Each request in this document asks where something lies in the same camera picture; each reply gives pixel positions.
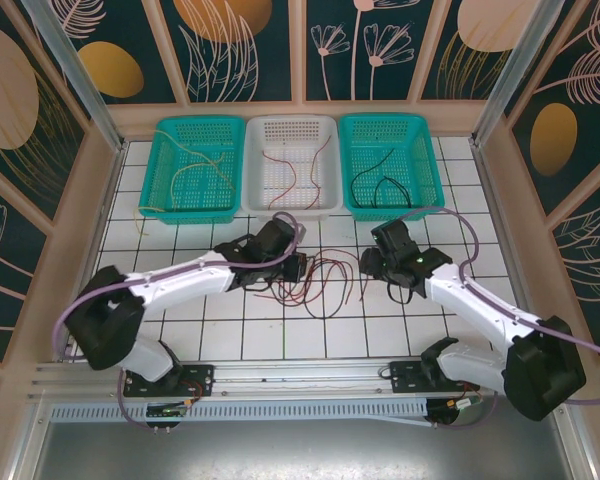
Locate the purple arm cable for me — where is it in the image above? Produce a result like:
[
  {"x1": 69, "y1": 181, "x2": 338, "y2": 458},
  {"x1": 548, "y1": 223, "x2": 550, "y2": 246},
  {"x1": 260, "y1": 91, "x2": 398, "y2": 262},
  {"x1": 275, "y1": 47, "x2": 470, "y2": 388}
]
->
[
  {"x1": 53, "y1": 212, "x2": 304, "y2": 432},
  {"x1": 394, "y1": 205, "x2": 600, "y2": 432}
]

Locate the black cable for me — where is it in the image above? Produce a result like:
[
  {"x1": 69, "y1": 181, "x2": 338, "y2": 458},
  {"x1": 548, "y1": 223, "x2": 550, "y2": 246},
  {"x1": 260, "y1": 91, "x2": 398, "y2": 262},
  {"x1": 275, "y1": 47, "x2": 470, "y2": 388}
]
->
[
  {"x1": 373, "y1": 175, "x2": 412, "y2": 207},
  {"x1": 385, "y1": 279, "x2": 415, "y2": 305},
  {"x1": 302, "y1": 259, "x2": 349, "y2": 320},
  {"x1": 350, "y1": 147, "x2": 397, "y2": 207}
]

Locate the aluminium frame post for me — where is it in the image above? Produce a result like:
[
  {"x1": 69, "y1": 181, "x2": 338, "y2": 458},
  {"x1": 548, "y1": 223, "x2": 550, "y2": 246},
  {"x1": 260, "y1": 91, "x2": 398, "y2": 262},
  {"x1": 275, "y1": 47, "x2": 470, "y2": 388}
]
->
[
  {"x1": 470, "y1": 0, "x2": 567, "y2": 147},
  {"x1": 19, "y1": 0, "x2": 127, "y2": 154}
]

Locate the aluminium table side rail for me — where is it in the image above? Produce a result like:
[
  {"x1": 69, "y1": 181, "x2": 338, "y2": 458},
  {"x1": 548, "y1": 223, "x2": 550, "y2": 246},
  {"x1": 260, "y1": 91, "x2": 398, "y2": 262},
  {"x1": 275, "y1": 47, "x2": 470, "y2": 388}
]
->
[
  {"x1": 472, "y1": 139, "x2": 549, "y2": 354},
  {"x1": 62, "y1": 141, "x2": 127, "y2": 362}
]

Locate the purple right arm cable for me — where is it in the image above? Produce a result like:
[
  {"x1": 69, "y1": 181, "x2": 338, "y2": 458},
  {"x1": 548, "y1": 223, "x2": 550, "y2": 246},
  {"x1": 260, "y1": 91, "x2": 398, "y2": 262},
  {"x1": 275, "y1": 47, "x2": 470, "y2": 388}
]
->
[{"x1": 394, "y1": 205, "x2": 600, "y2": 432}]

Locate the grey metal sheet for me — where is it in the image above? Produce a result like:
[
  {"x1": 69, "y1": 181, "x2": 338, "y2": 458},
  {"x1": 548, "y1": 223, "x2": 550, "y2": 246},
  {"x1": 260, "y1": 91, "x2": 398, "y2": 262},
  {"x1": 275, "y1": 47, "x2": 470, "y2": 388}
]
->
[{"x1": 9, "y1": 394, "x2": 596, "y2": 480}]

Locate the white slotted cable duct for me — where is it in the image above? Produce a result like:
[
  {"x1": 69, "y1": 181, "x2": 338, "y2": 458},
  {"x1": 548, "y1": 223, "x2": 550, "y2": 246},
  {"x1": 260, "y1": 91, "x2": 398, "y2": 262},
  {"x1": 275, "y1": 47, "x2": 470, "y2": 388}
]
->
[{"x1": 49, "y1": 402, "x2": 434, "y2": 426}]

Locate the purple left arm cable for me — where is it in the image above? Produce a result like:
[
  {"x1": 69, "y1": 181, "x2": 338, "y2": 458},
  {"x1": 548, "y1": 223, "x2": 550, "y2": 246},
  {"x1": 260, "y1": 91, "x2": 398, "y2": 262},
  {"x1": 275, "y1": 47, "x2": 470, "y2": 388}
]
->
[{"x1": 53, "y1": 212, "x2": 304, "y2": 432}]

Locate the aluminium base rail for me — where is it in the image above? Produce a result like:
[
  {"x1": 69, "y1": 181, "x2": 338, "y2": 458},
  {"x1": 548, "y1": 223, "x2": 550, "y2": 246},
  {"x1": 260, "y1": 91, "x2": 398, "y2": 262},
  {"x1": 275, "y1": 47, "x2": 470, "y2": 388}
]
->
[{"x1": 28, "y1": 355, "x2": 579, "y2": 401}]

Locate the white plastic basket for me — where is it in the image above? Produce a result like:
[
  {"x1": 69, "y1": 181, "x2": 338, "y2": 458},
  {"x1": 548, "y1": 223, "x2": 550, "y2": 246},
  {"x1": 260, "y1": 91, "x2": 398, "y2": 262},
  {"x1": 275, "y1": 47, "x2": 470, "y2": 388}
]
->
[{"x1": 240, "y1": 114, "x2": 344, "y2": 224}]

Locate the teal plastic basket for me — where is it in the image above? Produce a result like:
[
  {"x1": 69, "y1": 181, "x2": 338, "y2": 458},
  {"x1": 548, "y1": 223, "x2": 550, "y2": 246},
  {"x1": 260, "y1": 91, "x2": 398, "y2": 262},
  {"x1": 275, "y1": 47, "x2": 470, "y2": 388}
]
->
[
  {"x1": 137, "y1": 116, "x2": 246, "y2": 226},
  {"x1": 338, "y1": 113, "x2": 446, "y2": 223}
]

